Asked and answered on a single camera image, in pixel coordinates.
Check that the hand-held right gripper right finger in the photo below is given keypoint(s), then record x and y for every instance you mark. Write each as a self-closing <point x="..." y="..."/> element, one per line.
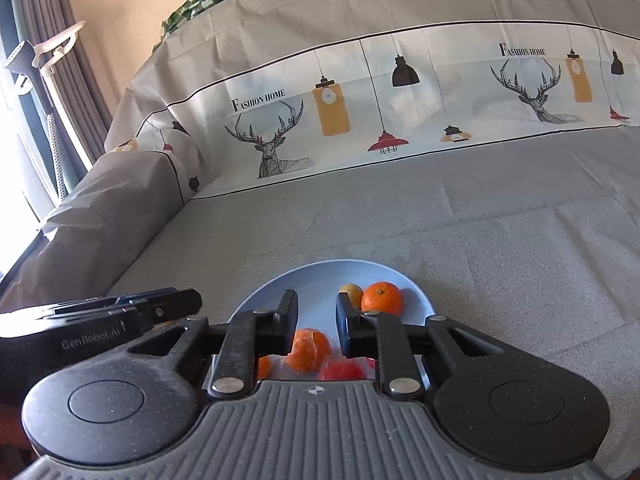
<point x="345" y="327"/>

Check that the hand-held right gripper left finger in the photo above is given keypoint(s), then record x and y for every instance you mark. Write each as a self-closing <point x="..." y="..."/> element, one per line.
<point x="289" y="322"/>

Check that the grey curtain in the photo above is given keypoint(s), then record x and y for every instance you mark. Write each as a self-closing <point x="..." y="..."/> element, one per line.
<point x="70" y="85"/>

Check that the blue plate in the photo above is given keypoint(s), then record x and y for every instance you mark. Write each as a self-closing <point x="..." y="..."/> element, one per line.
<point x="320" y="280"/>

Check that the red fruit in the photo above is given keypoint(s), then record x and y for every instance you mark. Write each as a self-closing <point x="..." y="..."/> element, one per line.
<point x="343" y="371"/>

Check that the brown longan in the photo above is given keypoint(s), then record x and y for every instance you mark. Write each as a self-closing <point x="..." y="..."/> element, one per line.
<point x="351" y="294"/>

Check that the green checkered cloth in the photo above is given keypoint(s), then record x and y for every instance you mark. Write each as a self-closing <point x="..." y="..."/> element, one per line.
<point x="200" y="2"/>

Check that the white garment steamer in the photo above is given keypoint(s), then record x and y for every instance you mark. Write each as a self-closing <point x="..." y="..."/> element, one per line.
<point x="50" y="55"/>

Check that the half-peeled tangerine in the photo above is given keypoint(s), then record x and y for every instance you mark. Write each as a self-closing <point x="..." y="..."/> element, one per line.
<point x="307" y="350"/>

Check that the orange fruit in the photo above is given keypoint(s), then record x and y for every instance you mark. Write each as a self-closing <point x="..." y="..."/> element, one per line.
<point x="264" y="366"/>

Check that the orange tangerine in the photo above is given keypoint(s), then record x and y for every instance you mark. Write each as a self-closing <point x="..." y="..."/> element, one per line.
<point x="382" y="298"/>

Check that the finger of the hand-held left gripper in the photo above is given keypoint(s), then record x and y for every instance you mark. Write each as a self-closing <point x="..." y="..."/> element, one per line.
<point x="85" y="306"/>
<point x="165" y="302"/>

